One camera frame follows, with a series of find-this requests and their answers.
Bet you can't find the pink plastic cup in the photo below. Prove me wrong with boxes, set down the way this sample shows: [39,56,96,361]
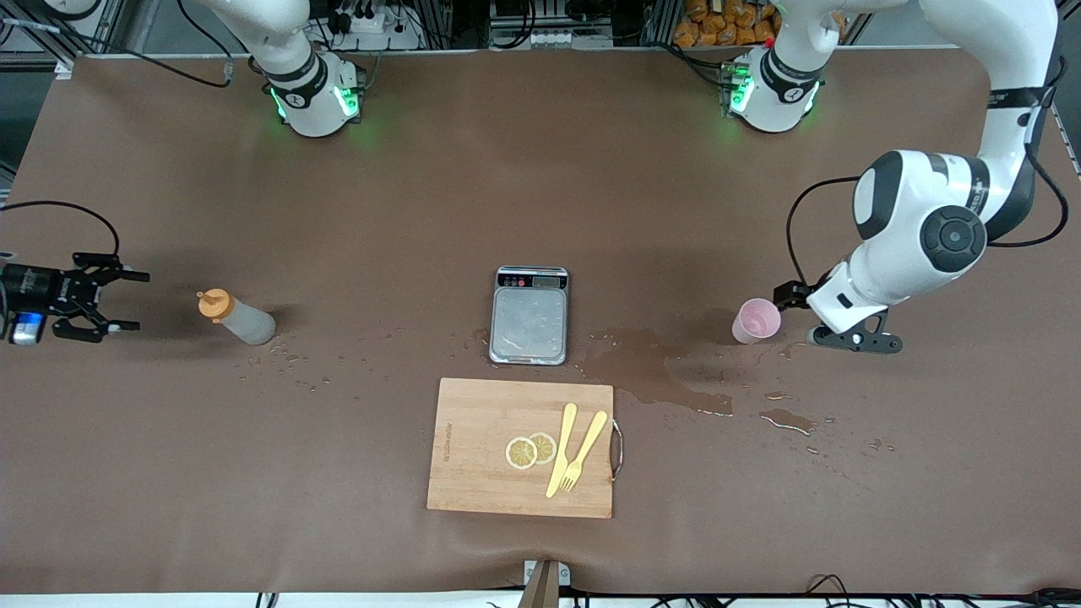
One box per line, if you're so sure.
[731,297,783,345]

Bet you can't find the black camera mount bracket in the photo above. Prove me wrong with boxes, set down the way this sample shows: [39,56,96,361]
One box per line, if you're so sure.
[813,311,903,354]

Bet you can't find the yellow plastic knife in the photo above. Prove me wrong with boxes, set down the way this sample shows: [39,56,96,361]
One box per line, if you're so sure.
[545,402,579,499]

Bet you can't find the wooden cutting board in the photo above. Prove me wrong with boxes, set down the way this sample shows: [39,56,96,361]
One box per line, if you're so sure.
[426,377,624,519]

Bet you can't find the orange snack bags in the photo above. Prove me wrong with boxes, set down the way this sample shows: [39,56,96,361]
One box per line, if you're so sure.
[673,0,782,47]

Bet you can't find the yellow plastic fork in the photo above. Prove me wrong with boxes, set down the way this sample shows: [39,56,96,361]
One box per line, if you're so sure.
[560,410,609,493]

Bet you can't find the squeeze bottle with orange cap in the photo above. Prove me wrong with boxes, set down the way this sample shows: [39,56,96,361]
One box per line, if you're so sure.
[197,288,277,346]

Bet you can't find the silver digital kitchen scale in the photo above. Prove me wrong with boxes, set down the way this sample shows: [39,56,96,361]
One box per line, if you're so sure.
[488,265,571,366]

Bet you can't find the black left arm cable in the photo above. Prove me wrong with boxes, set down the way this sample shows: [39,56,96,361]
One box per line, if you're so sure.
[785,59,1069,292]

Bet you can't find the black floor cables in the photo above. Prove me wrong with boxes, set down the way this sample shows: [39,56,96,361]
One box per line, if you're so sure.
[802,574,1081,608]

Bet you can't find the white power strip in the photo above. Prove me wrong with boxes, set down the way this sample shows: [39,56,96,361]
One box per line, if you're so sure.
[325,8,423,50]

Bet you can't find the metal table edge clamp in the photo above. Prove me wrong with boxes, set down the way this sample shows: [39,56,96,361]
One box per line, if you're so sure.
[522,559,572,608]

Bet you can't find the small spilled liquid puddle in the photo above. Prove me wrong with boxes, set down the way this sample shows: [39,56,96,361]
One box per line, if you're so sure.
[758,409,816,436]

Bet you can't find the large spilled liquid puddle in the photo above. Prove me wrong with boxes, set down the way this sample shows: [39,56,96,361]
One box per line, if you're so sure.
[579,328,736,417]

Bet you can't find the brown table cover mat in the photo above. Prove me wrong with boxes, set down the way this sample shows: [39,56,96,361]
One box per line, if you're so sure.
[0,46,1081,596]

